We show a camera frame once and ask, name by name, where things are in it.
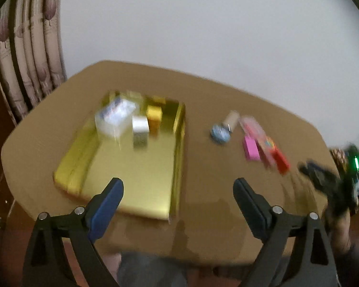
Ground blue tape measure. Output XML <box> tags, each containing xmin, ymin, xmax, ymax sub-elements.
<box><xmin>210</xmin><ymin>124</ymin><xmax>231</xmax><ymax>144</ymax></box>

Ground beige patterned curtain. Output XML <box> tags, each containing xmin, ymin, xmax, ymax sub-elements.
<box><xmin>0</xmin><ymin>0</ymin><xmax>68</xmax><ymax>126</ymax></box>

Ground clear plastic box blue label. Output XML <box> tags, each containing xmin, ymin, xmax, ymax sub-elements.
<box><xmin>94</xmin><ymin>97</ymin><xmax>137</xmax><ymax>141</ymax></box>

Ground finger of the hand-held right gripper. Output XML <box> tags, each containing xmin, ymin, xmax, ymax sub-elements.
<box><xmin>297</xmin><ymin>160</ymin><xmax>342</xmax><ymax>192</ymax></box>

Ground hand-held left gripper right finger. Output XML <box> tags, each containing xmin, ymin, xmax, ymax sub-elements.
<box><xmin>233</xmin><ymin>177</ymin><xmax>340</xmax><ymax>287</ymax></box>

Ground pink block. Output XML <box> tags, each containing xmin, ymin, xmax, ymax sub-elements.
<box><xmin>243</xmin><ymin>136</ymin><xmax>260</xmax><ymax>160</ymax></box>

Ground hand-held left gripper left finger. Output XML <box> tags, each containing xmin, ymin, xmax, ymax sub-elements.
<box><xmin>22</xmin><ymin>177</ymin><xmax>124</xmax><ymax>287</ymax></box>

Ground clear case with red card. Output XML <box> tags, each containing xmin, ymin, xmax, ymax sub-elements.
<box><xmin>239</xmin><ymin>116</ymin><xmax>271</xmax><ymax>144</ymax></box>

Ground person's right forearm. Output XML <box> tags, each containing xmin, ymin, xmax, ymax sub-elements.
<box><xmin>325</xmin><ymin>211</ymin><xmax>359</xmax><ymax>287</ymax></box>

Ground person's grey trousers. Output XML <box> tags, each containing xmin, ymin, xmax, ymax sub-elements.
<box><xmin>119</xmin><ymin>253</ymin><xmax>190</xmax><ymax>287</ymax></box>

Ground white block chevron side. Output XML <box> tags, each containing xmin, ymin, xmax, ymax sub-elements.
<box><xmin>132</xmin><ymin>115</ymin><xmax>151</xmax><ymax>148</ymax></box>

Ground yellow block striped side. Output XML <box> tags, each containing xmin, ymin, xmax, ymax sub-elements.
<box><xmin>146</xmin><ymin>105</ymin><xmax>163</xmax><ymax>135</ymax></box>

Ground gold metal tray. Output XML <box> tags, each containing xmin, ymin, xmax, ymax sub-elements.
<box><xmin>53</xmin><ymin>91</ymin><xmax>186</xmax><ymax>225</ymax></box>

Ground dark red block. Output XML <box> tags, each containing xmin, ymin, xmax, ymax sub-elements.
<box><xmin>257</xmin><ymin>144</ymin><xmax>274</xmax><ymax>168</ymax></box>

